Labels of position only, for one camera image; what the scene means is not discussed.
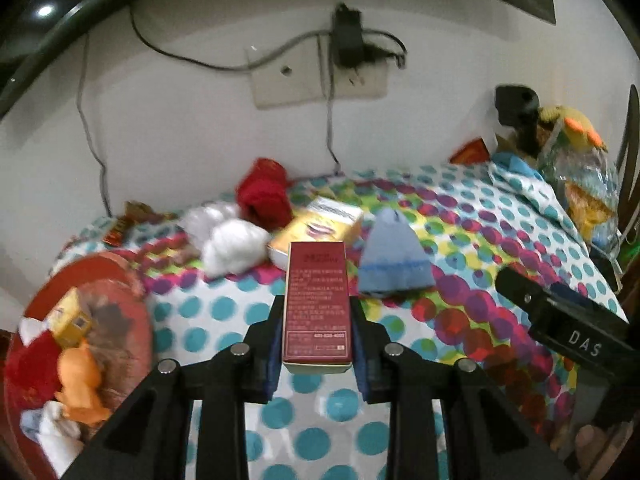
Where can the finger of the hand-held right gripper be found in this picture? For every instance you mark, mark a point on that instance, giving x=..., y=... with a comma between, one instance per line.
x=520, y=290

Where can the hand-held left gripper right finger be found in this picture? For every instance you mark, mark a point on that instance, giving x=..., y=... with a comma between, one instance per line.
x=361, y=365

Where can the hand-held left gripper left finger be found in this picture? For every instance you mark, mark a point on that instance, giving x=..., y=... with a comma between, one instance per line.
x=274, y=360

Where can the red and beige cardboard box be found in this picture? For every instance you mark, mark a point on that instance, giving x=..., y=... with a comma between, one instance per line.
x=316, y=305

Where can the red round tray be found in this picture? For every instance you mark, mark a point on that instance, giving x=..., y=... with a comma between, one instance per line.
x=125, y=320

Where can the orange toy dinosaur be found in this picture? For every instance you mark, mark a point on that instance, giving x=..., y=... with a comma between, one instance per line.
x=80, y=385

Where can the yellow medicine box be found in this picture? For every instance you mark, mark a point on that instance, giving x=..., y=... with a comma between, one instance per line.
x=70, y=317
x=325, y=225

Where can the white sock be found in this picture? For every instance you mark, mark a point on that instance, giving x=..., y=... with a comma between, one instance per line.
x=29, y=331
x=60, y=440
x=235, y=245

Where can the red sock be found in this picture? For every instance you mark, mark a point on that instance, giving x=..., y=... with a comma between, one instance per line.
x=32, y=370
x=265, y=195

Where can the light blue sock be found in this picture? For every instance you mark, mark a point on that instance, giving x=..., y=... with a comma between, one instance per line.
x=31, y=420
x=395, y=255

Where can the person's right hand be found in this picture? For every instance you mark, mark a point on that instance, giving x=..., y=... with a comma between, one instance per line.
x=600, y=452

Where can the polka dot tablecloth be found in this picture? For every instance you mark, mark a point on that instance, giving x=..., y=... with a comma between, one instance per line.
x=475, y=220

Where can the clear plastic bag of toys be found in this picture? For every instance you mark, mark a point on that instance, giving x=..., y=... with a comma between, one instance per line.
x=585, y=185

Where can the red packet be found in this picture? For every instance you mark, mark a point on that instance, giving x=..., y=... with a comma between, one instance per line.
x=470, y=151

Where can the crumpled clear plastic bag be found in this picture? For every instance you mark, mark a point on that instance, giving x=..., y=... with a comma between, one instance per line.
x=205, y=220

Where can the yellow plush toy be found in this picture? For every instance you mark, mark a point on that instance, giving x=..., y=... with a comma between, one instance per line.
x=575, y=122

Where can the black stand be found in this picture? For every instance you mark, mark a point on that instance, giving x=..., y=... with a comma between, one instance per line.
x=517, y=110

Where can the brown candy wrapper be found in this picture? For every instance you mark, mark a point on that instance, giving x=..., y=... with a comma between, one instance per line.
x=140, y=215

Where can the black charger adapter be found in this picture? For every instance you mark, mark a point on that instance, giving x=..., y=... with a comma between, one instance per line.
x=347, y=35

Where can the beige wall power socket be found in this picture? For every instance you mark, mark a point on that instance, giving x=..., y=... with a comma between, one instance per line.
x=365, y=82

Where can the wall socket with charger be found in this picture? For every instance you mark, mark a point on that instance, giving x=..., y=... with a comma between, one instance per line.
x=285, y=77

